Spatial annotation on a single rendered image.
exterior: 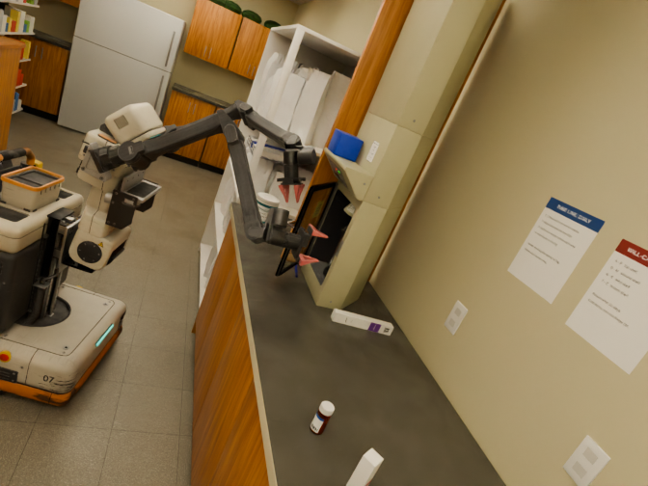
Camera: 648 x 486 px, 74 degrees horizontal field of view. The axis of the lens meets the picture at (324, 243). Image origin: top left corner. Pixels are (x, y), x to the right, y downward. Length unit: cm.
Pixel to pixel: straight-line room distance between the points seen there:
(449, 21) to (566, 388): 117
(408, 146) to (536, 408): 94
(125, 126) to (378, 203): 103
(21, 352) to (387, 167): 170
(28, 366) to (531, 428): 194
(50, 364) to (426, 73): 190
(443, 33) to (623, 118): 60
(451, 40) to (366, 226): 70
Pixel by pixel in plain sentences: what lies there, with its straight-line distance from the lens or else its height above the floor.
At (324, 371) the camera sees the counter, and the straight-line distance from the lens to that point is 143.
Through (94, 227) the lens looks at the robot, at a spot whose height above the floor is 85.
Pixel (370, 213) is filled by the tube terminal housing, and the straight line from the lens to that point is 165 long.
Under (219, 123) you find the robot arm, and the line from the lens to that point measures 166.
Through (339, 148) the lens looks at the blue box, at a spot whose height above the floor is 154.
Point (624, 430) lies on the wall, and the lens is 131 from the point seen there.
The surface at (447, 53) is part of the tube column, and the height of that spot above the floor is 198.
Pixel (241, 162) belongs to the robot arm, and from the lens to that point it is 158.
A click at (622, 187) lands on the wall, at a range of 142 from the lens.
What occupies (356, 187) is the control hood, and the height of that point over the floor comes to 145.
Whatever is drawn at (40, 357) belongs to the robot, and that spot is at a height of 27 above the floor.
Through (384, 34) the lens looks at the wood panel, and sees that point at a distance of 193.
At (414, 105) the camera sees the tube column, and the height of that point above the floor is 179.
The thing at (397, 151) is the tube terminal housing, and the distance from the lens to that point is 161.
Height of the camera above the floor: 173
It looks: 18 degrees down
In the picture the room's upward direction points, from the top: 23 degrees clockwise
